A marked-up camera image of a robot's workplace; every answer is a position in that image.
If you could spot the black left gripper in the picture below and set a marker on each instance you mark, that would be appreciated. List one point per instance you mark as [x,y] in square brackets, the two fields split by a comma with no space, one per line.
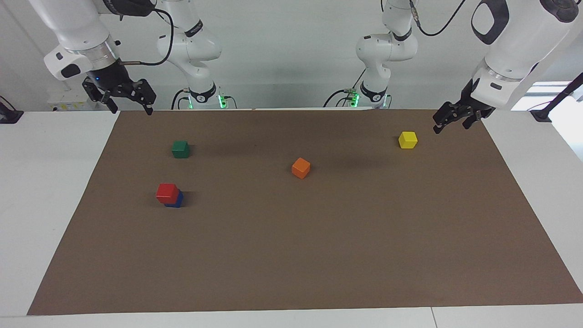
[469,108]

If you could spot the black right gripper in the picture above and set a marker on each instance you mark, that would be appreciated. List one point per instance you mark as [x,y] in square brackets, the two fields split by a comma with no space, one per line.
[109,84]

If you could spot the red wooden block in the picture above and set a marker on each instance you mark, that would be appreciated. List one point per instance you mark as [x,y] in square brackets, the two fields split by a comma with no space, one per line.
[167,193]

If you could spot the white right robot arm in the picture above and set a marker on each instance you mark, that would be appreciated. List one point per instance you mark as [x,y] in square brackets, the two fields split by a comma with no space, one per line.
[77,27]

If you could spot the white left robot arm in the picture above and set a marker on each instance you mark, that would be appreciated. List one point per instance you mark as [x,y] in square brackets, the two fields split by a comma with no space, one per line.
[514,41]

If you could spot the yellow wooden block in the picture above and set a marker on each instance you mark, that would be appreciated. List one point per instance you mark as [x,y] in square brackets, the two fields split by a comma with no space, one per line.
[408,140]

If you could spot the green wooden block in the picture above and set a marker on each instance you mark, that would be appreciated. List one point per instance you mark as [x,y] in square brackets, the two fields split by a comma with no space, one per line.
[181,149]

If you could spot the blue wooden block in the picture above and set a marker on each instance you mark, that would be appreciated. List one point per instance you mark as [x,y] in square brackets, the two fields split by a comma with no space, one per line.
[180,200]

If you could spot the orange wooden block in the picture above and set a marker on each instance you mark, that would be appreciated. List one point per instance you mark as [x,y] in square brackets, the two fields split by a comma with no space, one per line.
[301,168]

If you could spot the black slanted stand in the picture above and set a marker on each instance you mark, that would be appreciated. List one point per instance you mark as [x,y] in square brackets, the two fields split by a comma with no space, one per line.
[558,98]

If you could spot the small black table clamp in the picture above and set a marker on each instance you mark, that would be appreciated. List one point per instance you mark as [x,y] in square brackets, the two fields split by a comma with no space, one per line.
[10,116]

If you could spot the brown paper table mat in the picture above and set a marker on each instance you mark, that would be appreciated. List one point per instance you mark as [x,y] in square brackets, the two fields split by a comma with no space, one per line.
[291,250]

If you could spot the white wall socket box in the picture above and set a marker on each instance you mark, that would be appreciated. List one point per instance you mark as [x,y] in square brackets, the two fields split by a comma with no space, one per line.
[68,102]

